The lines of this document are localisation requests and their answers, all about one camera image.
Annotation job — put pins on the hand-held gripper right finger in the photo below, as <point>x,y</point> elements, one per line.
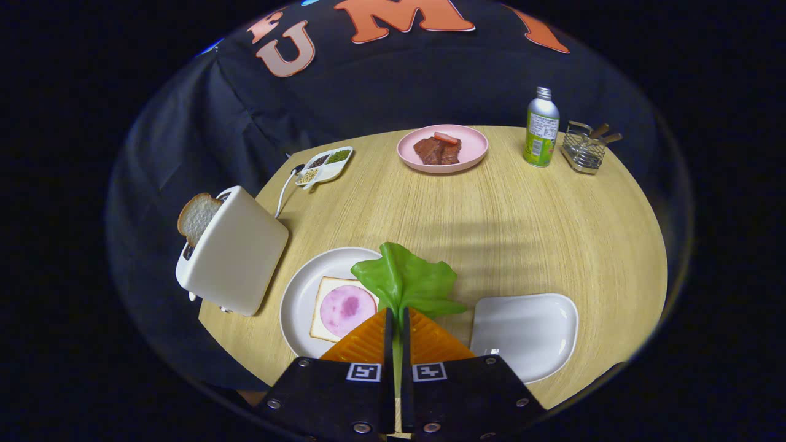
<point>466,399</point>

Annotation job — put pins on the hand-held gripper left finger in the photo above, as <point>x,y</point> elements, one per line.
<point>331,399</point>

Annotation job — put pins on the green lettuce leaf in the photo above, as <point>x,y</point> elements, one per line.
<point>411,282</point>

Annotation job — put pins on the toasted bread slice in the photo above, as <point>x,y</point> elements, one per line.
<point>196,215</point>

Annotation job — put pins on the white bread slice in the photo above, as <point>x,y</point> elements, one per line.
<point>317,325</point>

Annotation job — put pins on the white rectangular plate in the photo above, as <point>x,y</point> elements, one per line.
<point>525,334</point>

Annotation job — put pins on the pink ham slice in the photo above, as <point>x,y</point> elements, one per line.
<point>344,310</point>

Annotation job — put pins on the white round plate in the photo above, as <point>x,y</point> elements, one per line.
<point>298,301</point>

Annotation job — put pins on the white toaster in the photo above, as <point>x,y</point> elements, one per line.
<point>236,258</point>

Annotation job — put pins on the white compartment dish with beans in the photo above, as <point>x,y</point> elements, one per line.
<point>325,166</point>

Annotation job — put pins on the brown meat piece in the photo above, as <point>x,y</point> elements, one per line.
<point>451,155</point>
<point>428,151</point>

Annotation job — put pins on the pink round plate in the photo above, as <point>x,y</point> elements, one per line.
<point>473,150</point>

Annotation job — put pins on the pink sausage slice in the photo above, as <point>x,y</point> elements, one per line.
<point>446,138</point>

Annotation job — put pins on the silver green drink bottle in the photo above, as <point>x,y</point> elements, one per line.
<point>541,132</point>

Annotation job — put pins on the black backdrop cloth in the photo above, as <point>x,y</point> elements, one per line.
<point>399,80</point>

